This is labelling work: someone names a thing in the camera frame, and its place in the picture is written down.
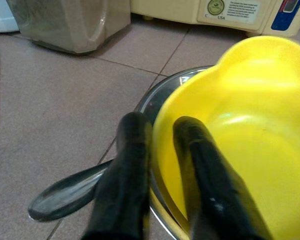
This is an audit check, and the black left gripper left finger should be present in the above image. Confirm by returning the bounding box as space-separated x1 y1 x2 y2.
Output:
81 111 154 240

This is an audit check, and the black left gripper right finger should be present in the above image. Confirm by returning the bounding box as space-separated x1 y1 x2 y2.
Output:
173 116 274 240

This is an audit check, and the yellow plastic bowl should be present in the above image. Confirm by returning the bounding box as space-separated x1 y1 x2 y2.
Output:
149 35 300 240

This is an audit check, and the steel spoon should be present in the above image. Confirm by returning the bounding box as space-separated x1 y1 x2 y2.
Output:
27 158 115 223

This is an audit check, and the shallow steel bowl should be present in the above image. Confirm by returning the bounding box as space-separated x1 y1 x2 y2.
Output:
133 65 216 240

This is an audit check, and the clear jar with brown contents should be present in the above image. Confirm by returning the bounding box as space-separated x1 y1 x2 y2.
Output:
6 0 131 55

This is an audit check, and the beige water ionizer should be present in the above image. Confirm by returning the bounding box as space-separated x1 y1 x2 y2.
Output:
129 0 300 38

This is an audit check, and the white plastic container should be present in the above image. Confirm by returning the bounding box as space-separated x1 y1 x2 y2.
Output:
0 0 21 33

